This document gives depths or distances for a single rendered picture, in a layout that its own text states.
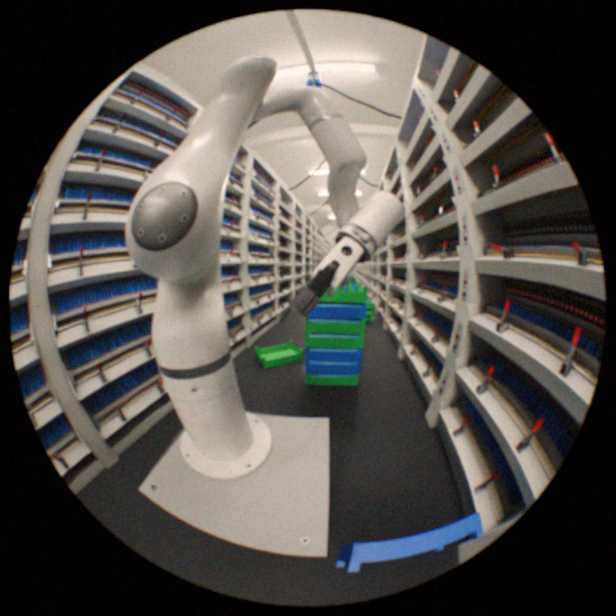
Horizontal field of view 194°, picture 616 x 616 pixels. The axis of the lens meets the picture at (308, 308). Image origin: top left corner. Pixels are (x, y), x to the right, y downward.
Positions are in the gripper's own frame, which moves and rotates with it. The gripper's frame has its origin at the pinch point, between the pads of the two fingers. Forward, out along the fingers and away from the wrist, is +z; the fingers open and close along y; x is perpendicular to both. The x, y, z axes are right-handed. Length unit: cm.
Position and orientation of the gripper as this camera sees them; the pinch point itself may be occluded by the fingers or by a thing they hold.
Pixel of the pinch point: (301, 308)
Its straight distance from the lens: 35.1
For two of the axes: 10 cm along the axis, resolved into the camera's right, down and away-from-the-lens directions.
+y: 0.2, 0.6, 10.0
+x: -7.7, -6.4, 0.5
